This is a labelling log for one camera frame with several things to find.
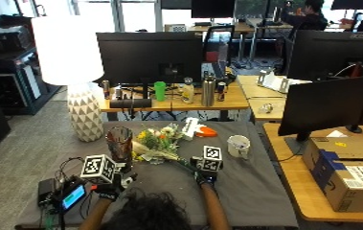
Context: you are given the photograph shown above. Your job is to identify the person's left hand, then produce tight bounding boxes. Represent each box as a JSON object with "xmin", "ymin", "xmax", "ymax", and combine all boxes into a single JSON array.
[{"xmin": 92, "ymin": 166, "xmax": 139, "ymax": 201}]

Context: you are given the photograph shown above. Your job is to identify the person's right hand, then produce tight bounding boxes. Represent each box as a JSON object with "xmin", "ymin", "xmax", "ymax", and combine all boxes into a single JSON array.
[{"xmin": 191, "ymin": 155, "xmax": 221, "ymax": 187}]

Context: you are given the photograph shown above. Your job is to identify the dark glass vase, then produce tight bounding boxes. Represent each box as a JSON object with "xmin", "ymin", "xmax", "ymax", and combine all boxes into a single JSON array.
[{"xmin": 105, "ymin": 126, "xmax": 136, "ymax": 173}]

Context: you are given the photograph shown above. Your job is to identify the flower bouquet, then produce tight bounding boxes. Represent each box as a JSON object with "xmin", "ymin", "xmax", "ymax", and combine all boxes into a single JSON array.
[{"xmin": 132, "ymin": 124, "xmax": 200, "ymax": 174}]

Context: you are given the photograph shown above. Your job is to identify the white marker cube on right glove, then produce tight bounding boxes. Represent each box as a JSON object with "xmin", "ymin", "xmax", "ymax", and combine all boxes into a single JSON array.
[{"xmin": 200, "ymin": 145, "xmax": 225, "ymax": 173}]

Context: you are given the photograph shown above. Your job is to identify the white marker cube on glove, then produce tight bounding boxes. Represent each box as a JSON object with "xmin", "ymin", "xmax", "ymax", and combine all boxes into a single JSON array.
[
  {"xmin": 79, "ymin": 153, "xmax": 119, "ymax": 184},
  {"xmin": 200, "ymin": 145, "xmax": 225, "ymax": 173}
]

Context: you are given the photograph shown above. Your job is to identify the white marker cube on left glove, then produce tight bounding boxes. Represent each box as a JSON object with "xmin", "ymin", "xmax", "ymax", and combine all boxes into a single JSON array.
[{"xmin": 79, "ymin": 153, "xmax": 119, "ymax": 184}]

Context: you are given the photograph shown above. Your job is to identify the white mug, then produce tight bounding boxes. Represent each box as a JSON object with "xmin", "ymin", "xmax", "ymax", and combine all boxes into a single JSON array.
[{"xmin": 227, "ymin": 134, "xmax": 253, "ymax": 160}]

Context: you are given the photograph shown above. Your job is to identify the grey tablecloth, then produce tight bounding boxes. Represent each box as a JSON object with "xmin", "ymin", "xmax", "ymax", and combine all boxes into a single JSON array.
[{"xmin": 15, "ymin": 120, "xmax": 300, "ymax": 230}]

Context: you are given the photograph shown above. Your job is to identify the small device with blue screen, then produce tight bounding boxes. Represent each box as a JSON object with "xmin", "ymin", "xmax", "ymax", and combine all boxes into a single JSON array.
[{"xmin": 59, "ymin": 181, "xmax": 89, "ymax": 213}]

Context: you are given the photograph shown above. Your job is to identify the black power box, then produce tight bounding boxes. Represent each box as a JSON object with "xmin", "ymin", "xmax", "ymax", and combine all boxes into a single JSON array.
[{"xmin": 38, "ymin": 177, "xmax": 57, "ymax": 206}]

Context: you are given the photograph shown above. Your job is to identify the clear bottle yellow liquid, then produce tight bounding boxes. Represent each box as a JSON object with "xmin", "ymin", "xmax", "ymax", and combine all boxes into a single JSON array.
[{"xmin": 181, "ymin": 77, "xmax": 197, "ymax": 105}]

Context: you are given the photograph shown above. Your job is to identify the steel water bottle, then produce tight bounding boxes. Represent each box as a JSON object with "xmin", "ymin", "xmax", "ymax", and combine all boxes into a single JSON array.
[{"xmin": 200, "ymin": 72, "xmax": 219, "ymax": 107}]

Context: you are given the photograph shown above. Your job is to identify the blue drink can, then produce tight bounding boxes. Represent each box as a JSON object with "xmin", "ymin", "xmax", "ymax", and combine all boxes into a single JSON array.
[{"xmin": 216, "ymin": 81, "xmax": 228, "ymax": 103}]

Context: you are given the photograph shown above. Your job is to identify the black speaker bar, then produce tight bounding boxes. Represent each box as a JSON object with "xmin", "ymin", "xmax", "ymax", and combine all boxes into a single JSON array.
[{"xmin": 108, "ymin": 98, "xmax": 155, "ymax": 109}]

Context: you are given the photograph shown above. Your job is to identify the crumpled foil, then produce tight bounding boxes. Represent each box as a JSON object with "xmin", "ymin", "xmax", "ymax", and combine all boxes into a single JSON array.
[{"xmin": 257, "ymin": 103, "xmax": 276, "ymax": 115}]

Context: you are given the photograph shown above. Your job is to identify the green plastic cup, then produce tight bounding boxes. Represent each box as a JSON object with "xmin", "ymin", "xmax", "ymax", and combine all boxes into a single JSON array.
[{"xmin": 153, "ymin": 80, "xmax": 167, "ymax": 103}]

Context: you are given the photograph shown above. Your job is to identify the wooden desk with rounded edge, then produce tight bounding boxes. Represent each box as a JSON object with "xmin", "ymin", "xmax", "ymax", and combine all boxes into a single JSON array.
[{"xmin": 262, "ymin": 122, "xmax": 363, "ymax": 223}]

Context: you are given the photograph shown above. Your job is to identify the light wooden desk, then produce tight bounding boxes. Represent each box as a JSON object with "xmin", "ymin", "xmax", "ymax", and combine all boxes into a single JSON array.
[{"xmin": 236, "ymin": 74, "xmax": 313, "ymax": 123}]

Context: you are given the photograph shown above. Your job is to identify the dark drink can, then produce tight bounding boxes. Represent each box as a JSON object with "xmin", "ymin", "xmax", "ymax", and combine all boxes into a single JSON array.
[{"xmin": 101, "ymin": 80, "xmax": 112, "ymax": 101}]

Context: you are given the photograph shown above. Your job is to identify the white plastic parts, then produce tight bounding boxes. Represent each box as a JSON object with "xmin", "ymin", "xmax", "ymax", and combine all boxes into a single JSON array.
[{"xmin": 256, "ymin": 69, "xmax": 304, "ymax": 95}]

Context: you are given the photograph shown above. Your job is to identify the white paper sheet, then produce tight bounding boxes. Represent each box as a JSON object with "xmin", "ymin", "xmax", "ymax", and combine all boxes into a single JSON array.
[{"xmin": 324, "ymin": 129, "xmax": 349, "ymax": 139}]

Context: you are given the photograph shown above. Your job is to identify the black monitor on stand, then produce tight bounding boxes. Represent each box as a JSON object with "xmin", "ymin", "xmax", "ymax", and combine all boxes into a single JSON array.
[{"xmin": 277, "ymin": 75, "xmax": 363, "ymax": 156}]

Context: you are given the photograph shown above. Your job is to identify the black computer monitor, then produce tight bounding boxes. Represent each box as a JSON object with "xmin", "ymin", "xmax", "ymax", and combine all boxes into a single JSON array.
[{"xmin": 96, "ymin": 31, "xmax": 204, "ymax": 97}]

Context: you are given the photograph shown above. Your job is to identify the cardboard box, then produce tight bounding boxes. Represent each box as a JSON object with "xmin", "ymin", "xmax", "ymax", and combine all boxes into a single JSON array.
[{"xmin": 301, "ymin": 136, "xmax": 363, "ymax": 214}]

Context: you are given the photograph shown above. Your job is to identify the black office chair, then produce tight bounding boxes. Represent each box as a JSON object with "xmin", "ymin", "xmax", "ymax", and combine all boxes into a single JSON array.
[{"xmin": 201, "ymin": 24, "xmax": 237, "ymax": 64}]

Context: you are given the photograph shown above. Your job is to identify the white table lamp patterned base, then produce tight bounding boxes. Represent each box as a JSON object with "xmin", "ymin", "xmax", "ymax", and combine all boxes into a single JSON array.
[{"xmin": 31, "ymin": 14, "xmax": 107, "ymax": 144}]

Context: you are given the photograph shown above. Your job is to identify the black equipment rack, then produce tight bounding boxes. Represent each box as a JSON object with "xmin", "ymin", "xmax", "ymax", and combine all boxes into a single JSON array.
[{"xmin": 0, "ymin": 13, "xmax": 51, "ymax": 117}]

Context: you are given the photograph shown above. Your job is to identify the large black monitor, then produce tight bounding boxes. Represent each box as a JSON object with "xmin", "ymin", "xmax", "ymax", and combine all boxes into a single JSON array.
[{"xmin": 286, "ymin": 30, "xmax": 363, "ymax": 82}]

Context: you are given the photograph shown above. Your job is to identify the distant black monitor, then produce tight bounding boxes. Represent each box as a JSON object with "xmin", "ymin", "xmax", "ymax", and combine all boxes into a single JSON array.
[
  {"xmin": 191, "ymin": 0, "xmax": 237, "ymax": 19},
  {"xmin": 329, "ymin": 0, "xmax": 363, "ymax": 11}
]

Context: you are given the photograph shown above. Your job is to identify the orange handled scissors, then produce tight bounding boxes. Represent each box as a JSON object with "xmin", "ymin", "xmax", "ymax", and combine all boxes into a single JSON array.
[{"xmin": 196, "ymin": 126, "xmax": 220, "ymax": 139}]

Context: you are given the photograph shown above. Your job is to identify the black cables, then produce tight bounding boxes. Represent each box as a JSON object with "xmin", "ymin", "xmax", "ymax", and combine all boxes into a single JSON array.
[{"xmin": 40, "ymin": 156, "xmax": 96, "ymax": 229}]

